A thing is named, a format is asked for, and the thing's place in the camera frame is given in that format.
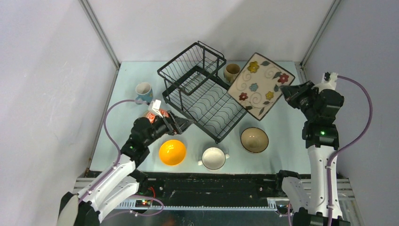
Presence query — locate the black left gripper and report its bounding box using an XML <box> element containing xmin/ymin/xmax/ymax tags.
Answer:
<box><xmin>144</xmin><ymin>110</ymin><xmax>193</xmax><ymax>146</ymax></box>

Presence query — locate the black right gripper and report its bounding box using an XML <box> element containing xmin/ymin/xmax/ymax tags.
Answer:
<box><xmin>279</xmin><ymin>80</ymin><xmax>320</xmax><ymax>121</ymax></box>

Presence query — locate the square floral ceramic plate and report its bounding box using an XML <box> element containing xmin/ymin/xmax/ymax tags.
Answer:
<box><xmin>227</xmin><ymin>53</ymin><xmax>295</xmax><ymax>121</ymax></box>

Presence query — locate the blue floral mug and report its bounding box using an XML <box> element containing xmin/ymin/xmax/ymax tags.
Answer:
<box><xmin>135</xmin><ymin>82</ymin><xmax>153</xmax><ymax>103</ymax></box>

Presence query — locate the beige ceramic mug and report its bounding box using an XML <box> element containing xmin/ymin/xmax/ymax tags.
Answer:
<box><xmin>223</xmin><ymin>64</ymin><xmax>240</xmax><ymax>83</ymax></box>

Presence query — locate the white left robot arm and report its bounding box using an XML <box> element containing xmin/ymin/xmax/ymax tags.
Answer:
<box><xmin>56</xmin><ymin>111</ymin><xmax>194</xmax><ymax>226</ymax></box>

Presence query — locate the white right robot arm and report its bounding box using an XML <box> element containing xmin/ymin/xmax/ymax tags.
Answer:
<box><xmin>273</xmin><ymin>81</ymin><xmax>350</xmax><ymax>226</ymax></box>

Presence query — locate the yellow orange bowl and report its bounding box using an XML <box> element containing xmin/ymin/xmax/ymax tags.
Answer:
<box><xmin>159</xmin><ymin>139</ymin><xmax>187</xmax><ymax>166</ymax></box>

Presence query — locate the orange patterned white bowl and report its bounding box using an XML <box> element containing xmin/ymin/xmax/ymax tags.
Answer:
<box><xmin>144</xmin><ymin>109</ymin><xmax>169</xmax><ymax>123</ymax></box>

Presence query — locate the tan bowl with dark rim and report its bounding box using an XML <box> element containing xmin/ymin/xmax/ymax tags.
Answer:
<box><xmin>240</xmin><ymin>127</ymin><xmax>269</xmax><ymax>153</ymax></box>

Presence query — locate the left electronics board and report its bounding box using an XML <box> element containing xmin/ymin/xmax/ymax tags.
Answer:
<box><xmin>135</xmin><ymin>199</ymin><xmax>152</xmax><ymax>208</ymax></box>

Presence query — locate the electronics board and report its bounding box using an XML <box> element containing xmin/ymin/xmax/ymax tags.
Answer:
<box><xmin>275</xmin><ymin>204</ymin><xmax>292</xmax><ymax>217</ymax></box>
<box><xmin>135</xmin><ymin>199</ymin><xmax>152</xmax><ymax>208</ymax></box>

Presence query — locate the right electronics board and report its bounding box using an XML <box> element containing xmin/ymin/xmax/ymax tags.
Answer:
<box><xmin>275</xmin><ymin>204</ymin><xmax>292</xmax><ymax>217</ymax></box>

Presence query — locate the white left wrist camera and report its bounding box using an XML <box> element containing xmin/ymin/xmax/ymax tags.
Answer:
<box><xmin>148</xmin><ymin>99</ymin><xmax>163</xmax><ymax>118</ymax></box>

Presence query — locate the black wire dish rack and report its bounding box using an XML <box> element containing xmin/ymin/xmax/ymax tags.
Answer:
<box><xmin>157</xmin><ymin>41</ymin><xmax>247</xmax><ymax>143</ymax></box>

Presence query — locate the white two-handled soup bowl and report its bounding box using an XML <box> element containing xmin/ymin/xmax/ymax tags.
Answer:
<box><xmin>198</xmin><ymin>147</ymin><xmax>230</xmax><ymax>171</ymax></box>

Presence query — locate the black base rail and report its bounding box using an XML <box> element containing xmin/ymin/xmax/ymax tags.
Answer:
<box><xmin>119</xmin><ymin>169</ymin><xmax>309</xmax><ymax>208</ymax></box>

